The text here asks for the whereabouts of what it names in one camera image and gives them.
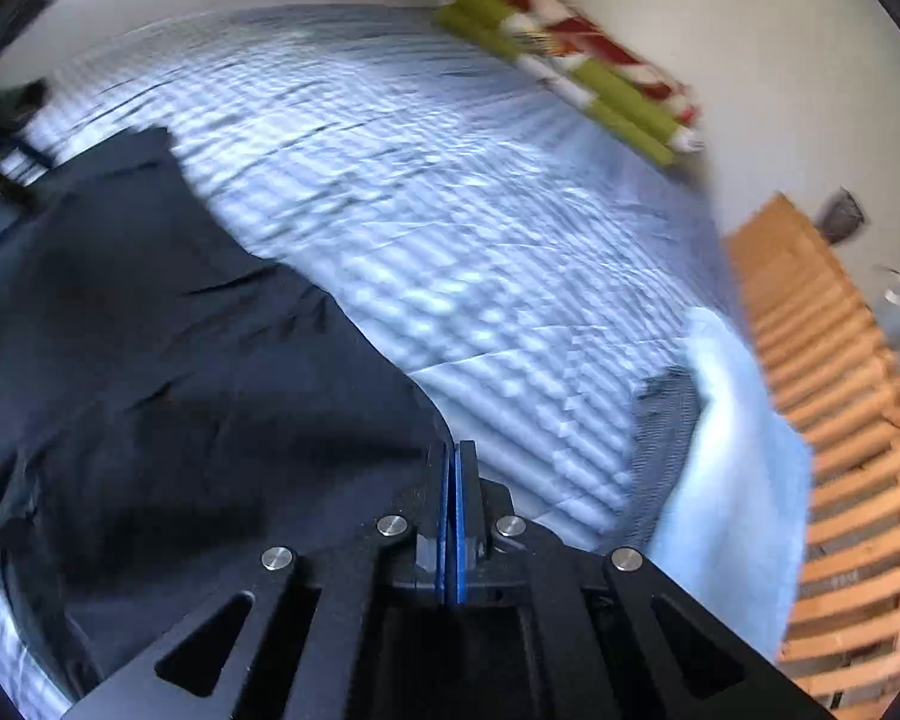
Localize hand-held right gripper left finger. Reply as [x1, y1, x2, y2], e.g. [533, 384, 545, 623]
[64, 441, 451, 720]

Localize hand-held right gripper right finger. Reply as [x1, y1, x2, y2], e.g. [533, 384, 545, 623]
[454, 441, 833, 720]

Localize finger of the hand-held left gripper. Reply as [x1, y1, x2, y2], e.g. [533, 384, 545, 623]
[0, 131, 46, 207]
[0, 81, 50, 132]

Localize black pants with pink stripe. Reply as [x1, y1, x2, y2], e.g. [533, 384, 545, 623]
[0, 126, 451, 698]

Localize grey folded cloth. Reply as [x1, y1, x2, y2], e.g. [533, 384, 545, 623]
[630, 367, 702, 533]

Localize light blue folded towel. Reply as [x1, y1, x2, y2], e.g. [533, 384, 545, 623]
[645, 307, 818, 661]

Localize blue white striped bed quilt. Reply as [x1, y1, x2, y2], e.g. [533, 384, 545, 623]
[0, 6, 751, 720]

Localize green folded quilt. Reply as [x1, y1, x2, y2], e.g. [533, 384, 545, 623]
[433, 0, 702, 166]

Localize dark ceramic vase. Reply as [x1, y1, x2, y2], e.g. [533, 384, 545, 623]
[817, 189, 865, 245]

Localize red and cream folded blanket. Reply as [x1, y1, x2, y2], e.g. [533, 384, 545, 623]
[491, 0, 702, 128]

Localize wooden slatted bed rail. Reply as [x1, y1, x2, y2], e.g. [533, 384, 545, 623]
[724, 193, 900, 720]

